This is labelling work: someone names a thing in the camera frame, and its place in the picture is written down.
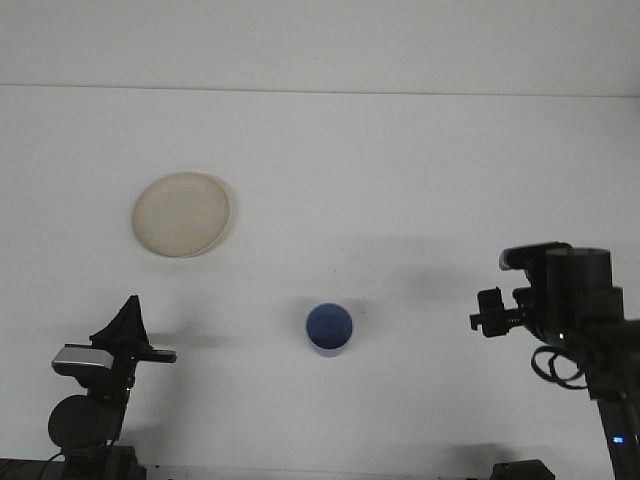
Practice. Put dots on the pale blue cup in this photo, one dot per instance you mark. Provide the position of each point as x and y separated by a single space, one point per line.
329 325

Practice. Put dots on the pale round plate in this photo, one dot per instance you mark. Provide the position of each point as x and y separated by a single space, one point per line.
180 215

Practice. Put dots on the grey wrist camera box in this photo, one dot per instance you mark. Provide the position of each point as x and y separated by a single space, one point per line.
525 255
80 357

